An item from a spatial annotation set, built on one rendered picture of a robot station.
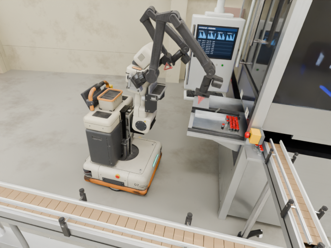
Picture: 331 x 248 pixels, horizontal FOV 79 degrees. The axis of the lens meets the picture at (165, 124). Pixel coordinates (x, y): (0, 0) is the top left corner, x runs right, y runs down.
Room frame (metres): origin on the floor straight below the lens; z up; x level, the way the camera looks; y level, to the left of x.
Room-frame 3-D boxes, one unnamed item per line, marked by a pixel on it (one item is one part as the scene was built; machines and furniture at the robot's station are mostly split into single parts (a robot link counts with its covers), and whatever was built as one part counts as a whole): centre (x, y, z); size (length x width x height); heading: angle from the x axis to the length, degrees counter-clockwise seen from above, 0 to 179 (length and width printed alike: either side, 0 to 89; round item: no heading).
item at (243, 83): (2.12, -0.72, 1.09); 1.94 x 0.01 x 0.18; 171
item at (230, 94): (2.14, -0.72, 0.73); 1.98 x 0.01 x 0.25; 171
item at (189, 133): (1.49, -0.45, 0.87); 0.70 x 0.48 x 0.02; 171
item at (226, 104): (1.64, -0.55, 0.90); 0.34 x 0.26 x 0.04; 81
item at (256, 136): (1.04, -0.57, 0.99); 0.08 x 0.07 x 0.07; 81
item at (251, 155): (1.02, -0.61, 0.87); 0.14 x 0.13 x 0.02; 81
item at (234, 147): (1.24, -0.40, 0.79); 0.34 x 0.03 x 0.13; 81
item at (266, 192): (0.88, -0.69, 0.46); 0.09 x 0.09 x 0.77; 81
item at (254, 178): (2.04, -1.21, 0.44); 2.06 x 1.00 x 0.88; 171
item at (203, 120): (1.32, -0.38, 0.90); 0.34 x 0.26 x 0.04; 80
